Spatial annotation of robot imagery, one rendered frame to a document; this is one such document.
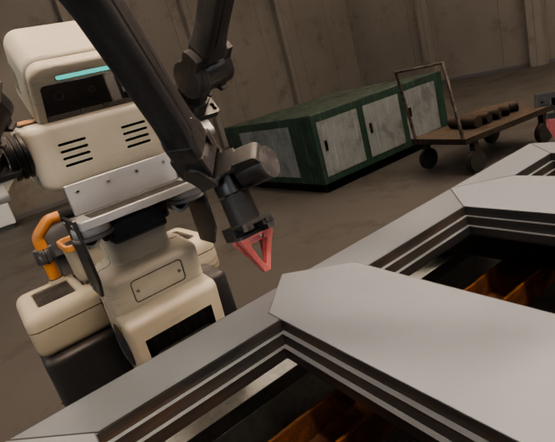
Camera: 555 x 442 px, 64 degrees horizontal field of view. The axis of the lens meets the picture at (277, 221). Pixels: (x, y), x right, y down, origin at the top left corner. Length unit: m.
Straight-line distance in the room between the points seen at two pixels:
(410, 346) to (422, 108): 5.01
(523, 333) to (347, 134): 4.16
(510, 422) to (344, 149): 4.23
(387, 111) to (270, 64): 7.90
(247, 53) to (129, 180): 11.43
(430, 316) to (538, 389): 0.16
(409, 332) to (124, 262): 0.65
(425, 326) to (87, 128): 0.70
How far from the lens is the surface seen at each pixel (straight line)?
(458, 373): 0.49
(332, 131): 4.49
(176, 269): 1.03
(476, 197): 0.95
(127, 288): 0.99
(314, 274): 0.74
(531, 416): 0.45
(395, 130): 5.12
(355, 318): 0.60
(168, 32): 11.38
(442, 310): 0.59
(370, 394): 0.53
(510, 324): 0.56
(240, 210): 0.78
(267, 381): 0.85
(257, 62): 12.40
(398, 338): 0.55
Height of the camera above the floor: 1.18
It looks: 17 degrees down
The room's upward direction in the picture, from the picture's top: 16 degrees counter-clockwise
